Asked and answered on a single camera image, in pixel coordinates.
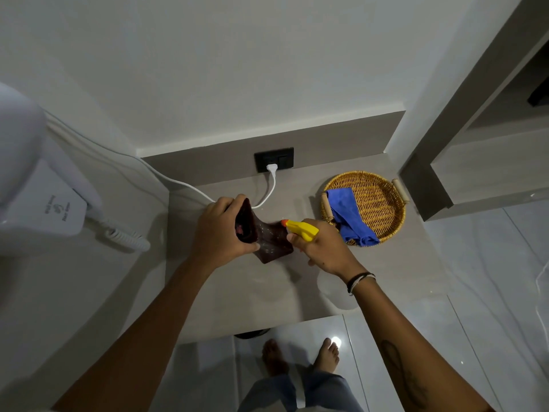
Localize white plug and cable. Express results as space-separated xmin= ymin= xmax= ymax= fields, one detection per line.
xmin=42 ymin=109 xmax=279 ymax=210

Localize person's left hand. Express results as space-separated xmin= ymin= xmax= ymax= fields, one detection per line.
xmin=188 ymin=193 xmax=261 ymax=275

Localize blue jeans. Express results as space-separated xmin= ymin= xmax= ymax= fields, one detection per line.
xmin=238 ymin=367 xmax=365 ymax=412

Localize round wicker basket tray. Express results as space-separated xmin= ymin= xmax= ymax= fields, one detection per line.
xmin=319 ymin=170 xmax=411 ymax=246

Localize dark red vase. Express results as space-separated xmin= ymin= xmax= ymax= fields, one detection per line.
xmin=234 ymin=197 xmax=295 ymax=265

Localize white wall hair dryer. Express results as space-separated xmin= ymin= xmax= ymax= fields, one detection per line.
xmin=0 ymin=81 xmax=104 ymax=253

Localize grey cabinet unit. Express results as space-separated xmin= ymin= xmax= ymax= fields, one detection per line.
xmin=399 ymin=0 xmax=549 ymax=223

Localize black wall outlet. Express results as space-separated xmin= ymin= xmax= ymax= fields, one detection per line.
xmin=253 ymin=146 xmax=295 ymax=173

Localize white coiled cord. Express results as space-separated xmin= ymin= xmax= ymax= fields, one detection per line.
xmin=85 ymin=209 xmax=152 ymax=253

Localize blue cloth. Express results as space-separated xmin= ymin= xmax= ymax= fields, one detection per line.
xmin=324 ymin=187 xmax=380 ymax=248

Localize person's right forearm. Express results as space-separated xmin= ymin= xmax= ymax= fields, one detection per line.
xmin=349 ymin=274 xmax=494 ymax=412

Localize black and white bracelets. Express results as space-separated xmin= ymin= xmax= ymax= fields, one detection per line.
xmin=346 ymin=271 xmax=376 ymax=296

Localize black object under table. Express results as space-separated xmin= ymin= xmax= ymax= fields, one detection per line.
xmin=233 ymin=328 xmax=271 ymax=340

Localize person's right hand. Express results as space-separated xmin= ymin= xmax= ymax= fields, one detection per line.
xmin=286 ymin=218 xmax=365 ymax=284

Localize person's right foot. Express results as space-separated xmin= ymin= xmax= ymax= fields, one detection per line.
xmin=313 ymin=337 xmax=341 ymax=375

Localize person's left forearm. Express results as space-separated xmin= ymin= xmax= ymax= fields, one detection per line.
xmin=51 ymin=255 xmax=213 ymax=412

